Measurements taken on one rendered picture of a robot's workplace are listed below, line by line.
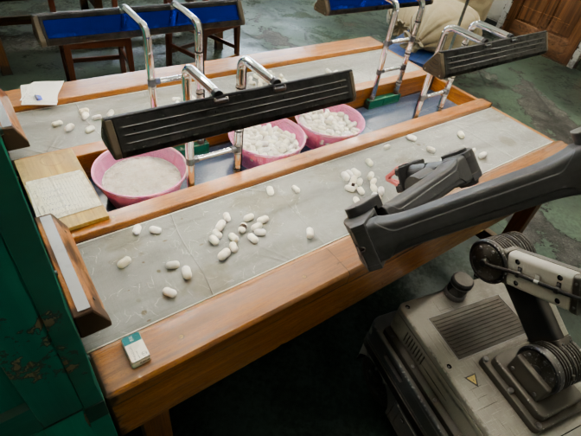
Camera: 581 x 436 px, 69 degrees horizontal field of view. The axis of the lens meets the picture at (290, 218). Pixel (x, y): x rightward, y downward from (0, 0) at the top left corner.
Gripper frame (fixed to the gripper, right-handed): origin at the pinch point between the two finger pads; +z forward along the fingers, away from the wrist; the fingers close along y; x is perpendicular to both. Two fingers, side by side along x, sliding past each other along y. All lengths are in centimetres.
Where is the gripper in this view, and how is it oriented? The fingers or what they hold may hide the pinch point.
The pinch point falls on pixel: (388, 177)
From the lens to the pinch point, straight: 122.0
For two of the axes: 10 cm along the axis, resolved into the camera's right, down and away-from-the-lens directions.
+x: 2.7, 9.5, 1.7
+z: -5.3, 0.0, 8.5
